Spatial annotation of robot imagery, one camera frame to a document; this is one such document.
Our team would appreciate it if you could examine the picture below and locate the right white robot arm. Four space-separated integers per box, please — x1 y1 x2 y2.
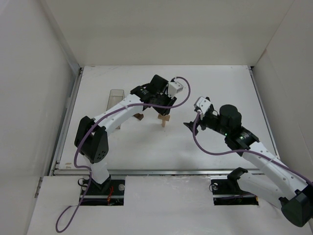
185 99 313 227

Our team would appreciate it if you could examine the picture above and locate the clear plastic box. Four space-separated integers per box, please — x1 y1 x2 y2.
107 89 125 130

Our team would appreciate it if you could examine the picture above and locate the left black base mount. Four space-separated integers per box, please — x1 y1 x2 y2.
78 178 125 206

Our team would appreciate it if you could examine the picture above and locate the dark brown notched block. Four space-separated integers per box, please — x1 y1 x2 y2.
134 113 144 120

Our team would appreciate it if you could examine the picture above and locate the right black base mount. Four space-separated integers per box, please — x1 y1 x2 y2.
209 179 259 206

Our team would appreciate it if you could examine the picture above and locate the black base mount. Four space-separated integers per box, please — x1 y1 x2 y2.
209 179 259 206
78 178 125 206

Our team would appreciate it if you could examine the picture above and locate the tall light wood block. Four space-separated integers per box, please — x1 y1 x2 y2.
161 120 167 127

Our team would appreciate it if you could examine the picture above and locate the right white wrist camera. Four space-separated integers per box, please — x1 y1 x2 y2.
194 96 211 116

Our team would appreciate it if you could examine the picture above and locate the light wood notched block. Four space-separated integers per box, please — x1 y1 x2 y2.
157 114 170 121

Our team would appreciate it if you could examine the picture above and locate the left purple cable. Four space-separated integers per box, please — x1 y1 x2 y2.
55 76 192 233

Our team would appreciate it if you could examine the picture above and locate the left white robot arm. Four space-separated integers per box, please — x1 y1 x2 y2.
74 75 183 192

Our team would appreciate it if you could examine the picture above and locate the metal rail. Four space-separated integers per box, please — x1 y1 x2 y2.
48 168 269 177

